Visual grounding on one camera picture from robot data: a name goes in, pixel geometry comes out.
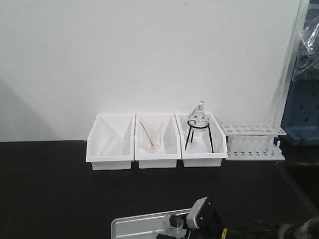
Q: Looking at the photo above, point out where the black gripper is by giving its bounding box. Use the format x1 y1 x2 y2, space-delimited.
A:
157 204 224 239

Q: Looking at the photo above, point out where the clear glass beaker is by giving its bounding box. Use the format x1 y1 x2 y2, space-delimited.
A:
162 214 184 230

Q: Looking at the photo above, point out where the silver metal tray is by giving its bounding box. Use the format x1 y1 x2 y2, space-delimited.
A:
111 209 190 239

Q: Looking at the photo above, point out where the glass beaker in bin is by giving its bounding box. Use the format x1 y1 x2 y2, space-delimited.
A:
140 120 163 153

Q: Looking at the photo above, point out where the white right storage bin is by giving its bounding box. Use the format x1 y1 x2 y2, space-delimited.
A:
175 113 228 167

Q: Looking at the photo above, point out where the white storage bin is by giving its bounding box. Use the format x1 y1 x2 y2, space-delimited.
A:
86 115 136 171
175 113 228 167
135 114 181 169

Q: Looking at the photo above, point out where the glass stirring rod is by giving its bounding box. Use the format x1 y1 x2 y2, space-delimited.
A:
140 121 155 147

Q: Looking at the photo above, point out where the white middle storage bin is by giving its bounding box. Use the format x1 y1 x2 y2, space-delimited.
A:
135 114 181 169

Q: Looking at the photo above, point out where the white left storage bin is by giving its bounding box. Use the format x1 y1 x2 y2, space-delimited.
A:
86 115 136 171

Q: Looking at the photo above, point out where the glass alcohol lamp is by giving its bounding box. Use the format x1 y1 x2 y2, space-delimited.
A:
187 101 209 131

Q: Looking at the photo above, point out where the white test tube rack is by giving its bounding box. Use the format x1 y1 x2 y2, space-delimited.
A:
221 124 287 161

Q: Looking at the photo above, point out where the blue pegboard drying rack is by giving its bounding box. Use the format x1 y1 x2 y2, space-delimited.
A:
280 0 319 147

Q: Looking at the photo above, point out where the plastic bag of pegs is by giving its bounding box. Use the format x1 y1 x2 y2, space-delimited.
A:
296 0 319 74

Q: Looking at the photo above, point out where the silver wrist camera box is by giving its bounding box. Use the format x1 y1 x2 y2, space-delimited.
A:
186 197 213 229

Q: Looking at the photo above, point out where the black wire tripod stand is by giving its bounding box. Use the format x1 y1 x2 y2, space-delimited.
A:
184 119 214 153

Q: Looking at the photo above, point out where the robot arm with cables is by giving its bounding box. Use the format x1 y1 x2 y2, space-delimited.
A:
219 217 319 239

